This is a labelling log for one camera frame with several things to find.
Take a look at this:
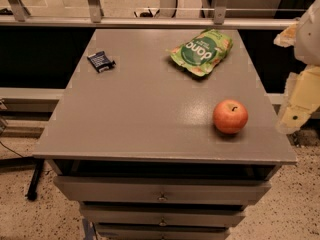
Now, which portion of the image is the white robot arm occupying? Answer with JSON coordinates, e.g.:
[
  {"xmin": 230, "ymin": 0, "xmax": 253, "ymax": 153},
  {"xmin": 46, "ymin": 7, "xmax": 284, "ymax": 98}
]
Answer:
[{"xmin": 274, "ymin": 0, "xmax": 320, "ymax": 134}]

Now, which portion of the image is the red yellow apple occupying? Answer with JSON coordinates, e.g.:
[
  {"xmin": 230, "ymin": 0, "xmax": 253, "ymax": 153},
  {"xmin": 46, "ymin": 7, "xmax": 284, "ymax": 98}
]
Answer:
[{"xmin": 212, "ymin": 100, "xmax": 249, "ymax": 134}]

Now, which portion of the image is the green snack bag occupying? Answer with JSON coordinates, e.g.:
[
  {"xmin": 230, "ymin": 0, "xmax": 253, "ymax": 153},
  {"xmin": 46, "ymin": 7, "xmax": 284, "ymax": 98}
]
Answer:
[{"xmin": 169, "ymin": 29, "xmax": 233, "ymax": 77}]

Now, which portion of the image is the grey drawer cabinet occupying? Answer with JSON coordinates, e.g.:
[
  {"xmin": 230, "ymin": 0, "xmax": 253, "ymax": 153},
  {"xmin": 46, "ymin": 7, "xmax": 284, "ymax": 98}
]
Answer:
[{"xmin": 32, "ymin": 28, "xmax": 298, "ymax": 240}]

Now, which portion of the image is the small dark blue packet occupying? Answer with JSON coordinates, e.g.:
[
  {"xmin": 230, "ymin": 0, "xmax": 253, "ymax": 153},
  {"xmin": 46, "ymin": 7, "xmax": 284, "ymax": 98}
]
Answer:
[{"xmin": 87, "ymin": 51, "xmax": 116, "ymax": 73}]

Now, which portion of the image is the top grey drawer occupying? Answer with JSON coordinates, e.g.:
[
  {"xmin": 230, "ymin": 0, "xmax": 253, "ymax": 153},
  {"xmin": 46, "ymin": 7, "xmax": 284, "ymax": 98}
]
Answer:
[{"xmin": 54, "ymin": 176, "xmax": 271, "ymax": 205}]

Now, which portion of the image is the grey drawer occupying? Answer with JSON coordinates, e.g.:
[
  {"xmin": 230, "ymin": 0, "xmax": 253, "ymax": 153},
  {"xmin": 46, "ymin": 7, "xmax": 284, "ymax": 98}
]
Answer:
[
  {"xmin": 95, "ymin": 223, "xmax": 230, "ymax": 240},
  {"xmin": 80, "ymin": 204, "xmax": 245, "ymax": 227},
  {"xmin": 54, "ymin": 176, "xmax": 271, "ymax": 205}
]

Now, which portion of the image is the middle grey drawer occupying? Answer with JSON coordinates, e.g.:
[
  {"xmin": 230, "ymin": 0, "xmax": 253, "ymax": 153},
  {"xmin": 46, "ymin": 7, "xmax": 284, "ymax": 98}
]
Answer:
[{"xmin": 80, "ymin": 204, "xmax": 245, "ymax": 227}]

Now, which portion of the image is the bottom grey drawer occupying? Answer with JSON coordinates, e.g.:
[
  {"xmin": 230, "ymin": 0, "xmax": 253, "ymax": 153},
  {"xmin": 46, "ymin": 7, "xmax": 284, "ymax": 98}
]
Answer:
[{"xmin": 95, "ymin": 223, "xmax": 230, "ymax": 240}]

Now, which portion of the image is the black stand leg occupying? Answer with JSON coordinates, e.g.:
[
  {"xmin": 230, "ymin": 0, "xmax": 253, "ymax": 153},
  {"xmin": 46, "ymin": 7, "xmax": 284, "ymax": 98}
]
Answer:
[{"xmin": 25, "ymin": 159, "xmax": 44, "ymax": 201}]

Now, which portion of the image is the metal railing frame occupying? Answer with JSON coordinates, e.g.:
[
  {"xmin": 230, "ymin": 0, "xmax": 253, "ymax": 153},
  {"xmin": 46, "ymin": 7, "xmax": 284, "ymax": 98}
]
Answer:
[{"xmin": 0, "ymin": 0, "xmax": 303, "ymax": 30}]

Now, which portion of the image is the black floor cable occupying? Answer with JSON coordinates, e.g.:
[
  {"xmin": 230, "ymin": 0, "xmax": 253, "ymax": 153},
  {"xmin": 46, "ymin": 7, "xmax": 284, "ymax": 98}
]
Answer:
[{"xmin": 0, "ymin": 140, "xmax": 34, "ymax": 160}]

